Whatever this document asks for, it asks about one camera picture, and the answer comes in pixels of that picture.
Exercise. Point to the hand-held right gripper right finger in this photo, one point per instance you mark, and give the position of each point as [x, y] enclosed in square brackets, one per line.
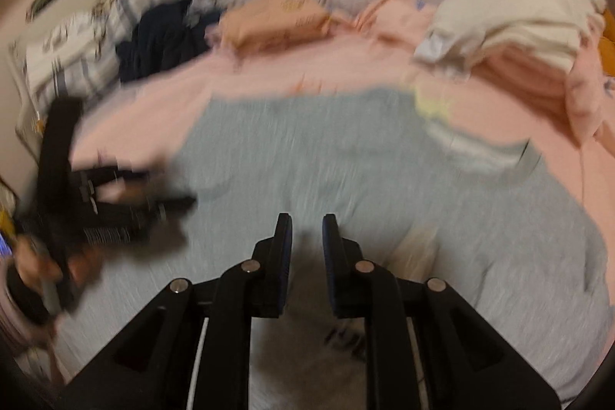
[329, 246]

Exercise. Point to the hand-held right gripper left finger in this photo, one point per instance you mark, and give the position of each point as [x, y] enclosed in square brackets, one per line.
[283, 246]

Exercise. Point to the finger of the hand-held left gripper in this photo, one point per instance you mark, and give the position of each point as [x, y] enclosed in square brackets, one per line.
[115, 177]
[163, 206]

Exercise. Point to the grey sweater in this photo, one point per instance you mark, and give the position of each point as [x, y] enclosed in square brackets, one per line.
[312, 150]

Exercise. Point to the person's left forearm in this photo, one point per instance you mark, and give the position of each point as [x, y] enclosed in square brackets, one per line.
[24, 306]

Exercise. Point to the person's left hand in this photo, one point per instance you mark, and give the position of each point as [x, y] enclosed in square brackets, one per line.
[31, 268]

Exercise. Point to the pink printed bedsheet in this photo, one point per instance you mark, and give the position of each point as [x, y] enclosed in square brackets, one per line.
[168, 102]

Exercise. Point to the navy blue garment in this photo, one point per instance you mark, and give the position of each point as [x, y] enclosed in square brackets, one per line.
[158, 40]

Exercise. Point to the orange folded garment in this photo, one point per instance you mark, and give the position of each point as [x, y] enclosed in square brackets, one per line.
[278, 21]

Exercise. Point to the pale pink folded garment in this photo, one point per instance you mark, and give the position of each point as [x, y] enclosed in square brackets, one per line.
[394, 13]

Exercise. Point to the salmon pink folded garment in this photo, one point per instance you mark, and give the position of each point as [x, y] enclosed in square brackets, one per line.
[528, 76]

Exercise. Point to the light pink crumpled garment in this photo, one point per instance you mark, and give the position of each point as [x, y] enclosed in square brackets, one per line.
[588, 93]

